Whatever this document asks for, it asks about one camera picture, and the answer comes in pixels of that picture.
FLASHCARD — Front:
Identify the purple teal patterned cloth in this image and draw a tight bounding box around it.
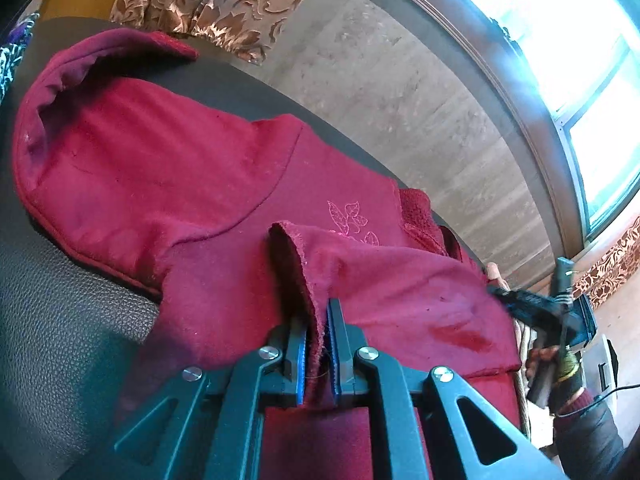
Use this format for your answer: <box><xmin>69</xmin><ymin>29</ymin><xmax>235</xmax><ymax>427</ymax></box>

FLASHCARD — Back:
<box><xmin>0</xmin><ymin>12</ymin><xmax>38</xmax><ymax>103</ymax></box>

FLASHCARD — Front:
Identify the person's right forearm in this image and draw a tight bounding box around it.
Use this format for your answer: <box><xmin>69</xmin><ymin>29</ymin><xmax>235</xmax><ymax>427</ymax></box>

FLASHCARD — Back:
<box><xmin>552</xmin><ymin>390</ymin><xmax>628</xmax><ymax>480</ymax></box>

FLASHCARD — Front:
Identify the black cable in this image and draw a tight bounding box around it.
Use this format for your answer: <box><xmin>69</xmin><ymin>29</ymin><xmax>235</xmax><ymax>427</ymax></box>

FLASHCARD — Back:
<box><xmin>592</xmin><ymin>383</ymin><xmax>640</xmax><ymax>404</ymax></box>

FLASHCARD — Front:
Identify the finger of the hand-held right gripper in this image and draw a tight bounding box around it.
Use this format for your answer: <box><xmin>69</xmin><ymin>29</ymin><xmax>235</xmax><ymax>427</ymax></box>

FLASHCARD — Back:
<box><xmin>501</xmin><ymin>300</ymin><xmax>547</xmax><ymax>328</ymax></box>
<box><xmin>487</xmin><ymin>285</ymin><xmax>551</xmax><ymax>311</ymax></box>

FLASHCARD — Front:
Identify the person's right hand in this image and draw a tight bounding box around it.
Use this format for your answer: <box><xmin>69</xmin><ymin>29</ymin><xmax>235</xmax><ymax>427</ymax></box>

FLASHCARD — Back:
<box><xmin>525</xmin><ymin>345</ymin><xmax>587</xmax><ymax>414</ymax></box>

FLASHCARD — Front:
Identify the brown patterned curtain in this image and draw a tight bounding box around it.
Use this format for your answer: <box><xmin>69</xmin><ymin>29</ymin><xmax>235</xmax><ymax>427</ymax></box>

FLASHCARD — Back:
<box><xmin>99</xmin><ymin>0</ymin><xmax>333</xmax><ymax>67</ymax></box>
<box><xmin>572</xmin><ymin>224</ymin><xmax>640</xmax><ymax>311</ymax></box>

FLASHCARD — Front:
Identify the white device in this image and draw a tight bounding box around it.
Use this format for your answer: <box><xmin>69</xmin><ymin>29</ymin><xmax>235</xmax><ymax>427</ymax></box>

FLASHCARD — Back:
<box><xmin>597</xmin><ymin>335</ymin><xmax>622</xmax><ymax>396</ymax></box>

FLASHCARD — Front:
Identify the black leather bench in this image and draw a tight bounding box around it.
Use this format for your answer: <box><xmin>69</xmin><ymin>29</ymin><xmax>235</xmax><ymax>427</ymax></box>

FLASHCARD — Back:
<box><xmin>0</xmin><ymin>17</ymin><xmax>488</xmax><ymax>480</ymax></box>

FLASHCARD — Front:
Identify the dark red hooded sweatshirt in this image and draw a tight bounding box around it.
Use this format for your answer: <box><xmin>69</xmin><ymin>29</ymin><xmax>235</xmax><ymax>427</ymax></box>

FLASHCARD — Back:
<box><xmin>12</xmin><ymin>29</ymin><xmax>523</xmax><ymax>480</ymax></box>

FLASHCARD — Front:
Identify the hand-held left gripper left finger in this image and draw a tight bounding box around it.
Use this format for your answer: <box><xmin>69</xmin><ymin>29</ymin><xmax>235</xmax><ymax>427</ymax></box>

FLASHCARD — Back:
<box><xmin>65</xmin><ymin>316</ymin><xmax>308</xmax><ymax>480</ymax></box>

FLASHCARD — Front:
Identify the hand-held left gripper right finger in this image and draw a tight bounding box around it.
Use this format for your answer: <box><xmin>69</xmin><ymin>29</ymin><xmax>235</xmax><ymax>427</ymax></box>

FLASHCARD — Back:
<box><xmin>326</xmin><ymin>298</ymin><xmax>563</xmax><ymax>480</ymax></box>

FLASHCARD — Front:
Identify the wood framed window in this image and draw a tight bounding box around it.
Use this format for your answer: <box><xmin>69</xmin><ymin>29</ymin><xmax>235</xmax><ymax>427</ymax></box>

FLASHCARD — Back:
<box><xmin>345</xmin><ymin>0</ymin><xmax>640</xmax><ymax>256</ymax></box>

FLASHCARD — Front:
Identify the pink knit sweater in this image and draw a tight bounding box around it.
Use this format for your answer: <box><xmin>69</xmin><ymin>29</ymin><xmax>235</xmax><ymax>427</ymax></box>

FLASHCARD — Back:
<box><xmin>486</xmin><ymin>261</ymin><xmax>511</xmax><ymax>292</ymax></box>

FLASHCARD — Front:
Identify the cream knit sweater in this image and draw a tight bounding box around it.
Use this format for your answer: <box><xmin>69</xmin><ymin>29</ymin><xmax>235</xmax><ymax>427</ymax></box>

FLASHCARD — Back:
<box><xmin>511</xmin><ymin>320</ymin><xmax>532</xmax><ymax>436</ymax></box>

